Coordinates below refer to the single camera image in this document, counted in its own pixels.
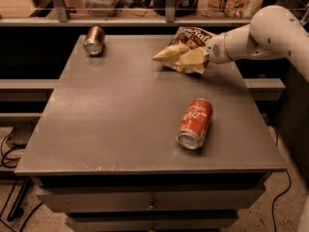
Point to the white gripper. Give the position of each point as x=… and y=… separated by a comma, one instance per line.
x=215, y=51

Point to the brown sea salt chip bag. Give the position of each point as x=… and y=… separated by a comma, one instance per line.
x=182, y=54

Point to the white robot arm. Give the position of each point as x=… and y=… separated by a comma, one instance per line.
x=273, y=33

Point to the orange soda can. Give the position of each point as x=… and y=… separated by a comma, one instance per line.
x=194, y=124

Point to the brown soda can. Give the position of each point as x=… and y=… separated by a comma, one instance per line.
x=94, y=41

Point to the grey drawer cabinet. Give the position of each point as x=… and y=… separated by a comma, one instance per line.
x=112, y=120

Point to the upper drawer with knob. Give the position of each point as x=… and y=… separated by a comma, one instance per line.
x=100, y=200

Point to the lower drawer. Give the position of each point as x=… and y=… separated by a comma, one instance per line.
x=151, y=222

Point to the grey metal shelf rail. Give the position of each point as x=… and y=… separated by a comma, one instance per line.
x=127, y=13

